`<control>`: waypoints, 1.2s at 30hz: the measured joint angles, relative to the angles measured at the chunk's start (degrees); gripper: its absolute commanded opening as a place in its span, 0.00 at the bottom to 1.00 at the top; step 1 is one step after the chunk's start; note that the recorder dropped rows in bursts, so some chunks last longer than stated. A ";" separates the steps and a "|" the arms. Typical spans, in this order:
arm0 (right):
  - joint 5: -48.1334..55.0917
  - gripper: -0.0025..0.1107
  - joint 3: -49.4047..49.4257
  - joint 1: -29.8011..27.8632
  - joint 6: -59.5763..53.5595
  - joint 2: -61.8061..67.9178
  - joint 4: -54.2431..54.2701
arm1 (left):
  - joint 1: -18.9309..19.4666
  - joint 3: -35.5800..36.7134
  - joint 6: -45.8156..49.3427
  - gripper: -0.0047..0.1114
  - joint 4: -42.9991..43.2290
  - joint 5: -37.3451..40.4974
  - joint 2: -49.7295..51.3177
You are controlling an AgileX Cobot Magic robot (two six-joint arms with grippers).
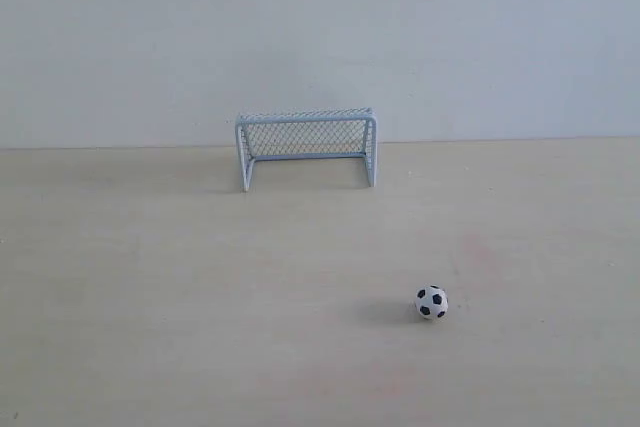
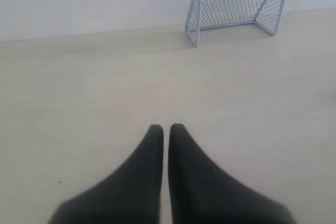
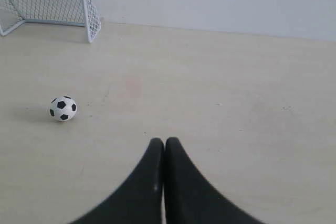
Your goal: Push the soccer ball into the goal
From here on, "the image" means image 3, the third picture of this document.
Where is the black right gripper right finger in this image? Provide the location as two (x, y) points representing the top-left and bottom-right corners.
(163, 137), (262, 223)

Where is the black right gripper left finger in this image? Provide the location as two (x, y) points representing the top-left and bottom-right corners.
(73, 138), (164, 223)

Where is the white miniature soccer goal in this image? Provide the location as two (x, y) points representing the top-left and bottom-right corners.
(1, 0), (101, 43)

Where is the black and white soccer ball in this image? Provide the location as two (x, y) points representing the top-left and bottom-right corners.
(49, 96), (78, 122)

